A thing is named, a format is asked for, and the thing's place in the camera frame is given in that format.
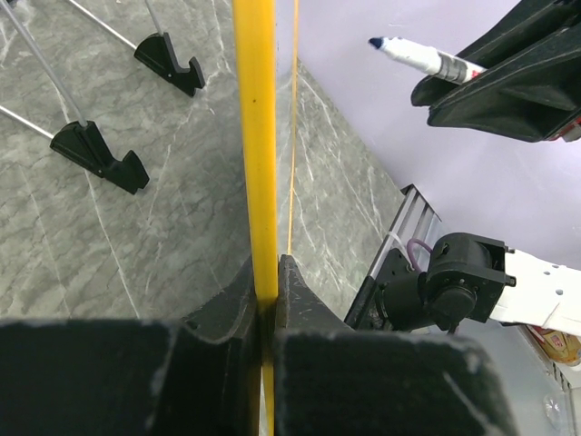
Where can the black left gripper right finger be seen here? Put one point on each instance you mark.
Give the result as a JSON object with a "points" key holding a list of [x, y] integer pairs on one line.
{"points": [[332, 380]]}

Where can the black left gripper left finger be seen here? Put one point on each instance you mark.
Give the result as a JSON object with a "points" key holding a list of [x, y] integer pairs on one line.
{"points": [[198, 375]]}

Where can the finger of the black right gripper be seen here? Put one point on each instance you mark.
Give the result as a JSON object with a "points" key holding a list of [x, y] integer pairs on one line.
{"points": [[533, 97], [524, 25]]}

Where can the white whiteboard marker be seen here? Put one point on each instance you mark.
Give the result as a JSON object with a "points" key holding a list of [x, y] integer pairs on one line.
{"points": [[427, 59]]}

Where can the yellow framed whiteboard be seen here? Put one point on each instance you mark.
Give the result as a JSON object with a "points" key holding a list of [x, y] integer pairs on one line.
{"points": [[254, 26]]}

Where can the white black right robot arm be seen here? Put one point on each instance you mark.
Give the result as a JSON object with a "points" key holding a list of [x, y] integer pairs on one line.
{"points": [[478, 278]]}

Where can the black whiteboard foot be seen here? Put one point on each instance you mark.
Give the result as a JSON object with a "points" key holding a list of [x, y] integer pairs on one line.
{"points": [[157, 53], [85, 146]]}

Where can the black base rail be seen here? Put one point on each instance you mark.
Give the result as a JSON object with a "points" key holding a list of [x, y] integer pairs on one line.
{"points": [[392, 300]]}

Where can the aluminium frame rail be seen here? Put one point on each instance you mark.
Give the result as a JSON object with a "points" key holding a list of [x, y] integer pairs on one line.
{"points": [[414, 219]]}

